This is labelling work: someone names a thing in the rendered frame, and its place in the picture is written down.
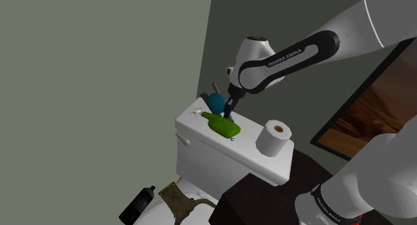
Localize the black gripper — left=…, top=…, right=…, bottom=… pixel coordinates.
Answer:
left=222, top=83, right=247, bottom=120

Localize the teal round ball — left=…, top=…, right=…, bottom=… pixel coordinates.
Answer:
left=206, top=92, right=227, bottom=114

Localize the green glass bottle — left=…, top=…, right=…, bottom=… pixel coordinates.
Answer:
left=200, top=111, right=242, bottom=139

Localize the white toilet paper roll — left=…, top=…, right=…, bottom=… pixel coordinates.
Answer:
left=255, top=119, right=293, bottom=158

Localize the dark robot stand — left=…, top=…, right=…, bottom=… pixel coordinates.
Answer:
left=208, top=148, right=394, bottom=225

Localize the tan rusty tool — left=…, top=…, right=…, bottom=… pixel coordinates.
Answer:
left=158, top=181, right=218, bottom=225

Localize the black spray bottle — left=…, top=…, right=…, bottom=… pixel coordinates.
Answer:
left=118, top=185, right=157, bottom=225

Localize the black framed wall picture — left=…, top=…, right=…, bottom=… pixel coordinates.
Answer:
left=309, top=36, right=417, bottom=162

